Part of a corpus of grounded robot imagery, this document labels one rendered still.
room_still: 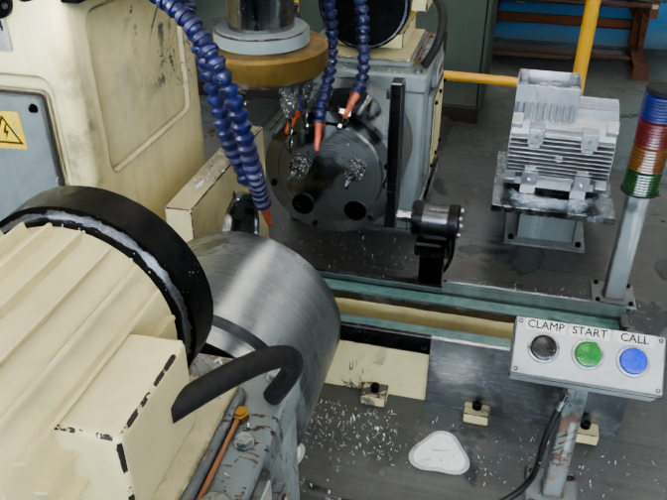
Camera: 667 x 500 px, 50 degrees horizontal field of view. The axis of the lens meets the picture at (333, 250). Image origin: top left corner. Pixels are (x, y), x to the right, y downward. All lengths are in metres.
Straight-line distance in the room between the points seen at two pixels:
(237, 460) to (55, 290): 0.21
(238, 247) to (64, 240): 0.36
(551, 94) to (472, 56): 2.72
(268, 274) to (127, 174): 0.33
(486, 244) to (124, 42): 0.88
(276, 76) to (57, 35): 0.26
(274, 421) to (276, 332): 0.16
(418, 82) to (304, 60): 0.52
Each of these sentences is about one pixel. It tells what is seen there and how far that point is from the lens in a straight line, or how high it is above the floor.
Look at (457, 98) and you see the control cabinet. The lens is 4.26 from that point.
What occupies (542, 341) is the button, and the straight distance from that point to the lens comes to 0.88.
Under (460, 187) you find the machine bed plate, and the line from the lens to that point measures 1.81.
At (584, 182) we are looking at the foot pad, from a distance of 1.50.
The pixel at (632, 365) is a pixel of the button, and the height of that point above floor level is 1.07.
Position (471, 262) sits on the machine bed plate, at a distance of 1.51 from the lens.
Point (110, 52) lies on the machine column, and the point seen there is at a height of 1.33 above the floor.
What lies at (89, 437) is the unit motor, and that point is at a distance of 0.44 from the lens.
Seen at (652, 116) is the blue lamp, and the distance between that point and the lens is 1.29.
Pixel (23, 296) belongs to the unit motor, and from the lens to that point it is 0.49.
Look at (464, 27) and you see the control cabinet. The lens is 4.14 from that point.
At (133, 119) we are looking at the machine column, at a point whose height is 1.22.
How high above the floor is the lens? 1.61
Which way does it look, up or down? 32 degrees down
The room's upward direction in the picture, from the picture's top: straight up
